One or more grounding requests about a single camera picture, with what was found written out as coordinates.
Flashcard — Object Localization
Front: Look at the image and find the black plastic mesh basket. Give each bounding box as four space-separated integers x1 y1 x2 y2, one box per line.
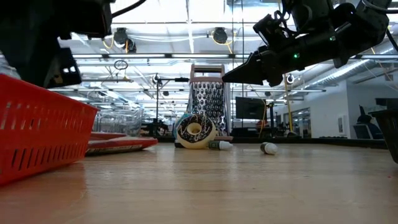
369 109 398 164

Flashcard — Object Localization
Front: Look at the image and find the black ceiling cord reel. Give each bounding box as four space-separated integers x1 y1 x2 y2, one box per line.
212 27 229 45
113 27 137 54

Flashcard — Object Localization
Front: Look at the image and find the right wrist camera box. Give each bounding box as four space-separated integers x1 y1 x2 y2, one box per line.
252 11 295 47

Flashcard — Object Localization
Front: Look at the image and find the black light stand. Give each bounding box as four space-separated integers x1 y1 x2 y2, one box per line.
151 73 190 138

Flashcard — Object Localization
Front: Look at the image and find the clear plastic container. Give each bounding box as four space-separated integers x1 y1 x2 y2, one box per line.
92 108 146 138

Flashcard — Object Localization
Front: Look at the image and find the yellow cable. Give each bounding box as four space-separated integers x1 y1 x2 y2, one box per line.
283 74 295 138

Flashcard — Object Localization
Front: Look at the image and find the small dropper bottle white cap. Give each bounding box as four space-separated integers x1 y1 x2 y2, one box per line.
260 142 279 156
208 140 233 151

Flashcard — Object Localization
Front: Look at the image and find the blue office chair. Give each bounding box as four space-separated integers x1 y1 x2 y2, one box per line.
353 105 384 140

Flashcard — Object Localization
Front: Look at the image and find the red plastic mesh basket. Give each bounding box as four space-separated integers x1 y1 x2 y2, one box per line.
0 73 100 187

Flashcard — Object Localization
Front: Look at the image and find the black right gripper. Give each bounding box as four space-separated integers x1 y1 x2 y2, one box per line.
221 23 352 88

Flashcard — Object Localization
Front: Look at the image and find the black aluminium table frame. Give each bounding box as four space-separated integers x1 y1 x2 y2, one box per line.
136 135 388 150

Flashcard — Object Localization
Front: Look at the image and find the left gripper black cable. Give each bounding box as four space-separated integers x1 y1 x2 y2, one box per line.
111 0 147 18

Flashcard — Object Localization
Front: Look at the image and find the chocolate frosted white toy donut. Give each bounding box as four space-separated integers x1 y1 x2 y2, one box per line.
176 113 218 150

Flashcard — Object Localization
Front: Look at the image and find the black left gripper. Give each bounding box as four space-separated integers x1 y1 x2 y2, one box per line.
0 39 82 90

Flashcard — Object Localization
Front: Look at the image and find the black monitor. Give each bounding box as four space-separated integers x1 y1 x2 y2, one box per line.
235 96 266 121

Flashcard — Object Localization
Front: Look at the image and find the red snack packet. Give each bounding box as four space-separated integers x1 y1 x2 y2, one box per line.
85 131 159 156

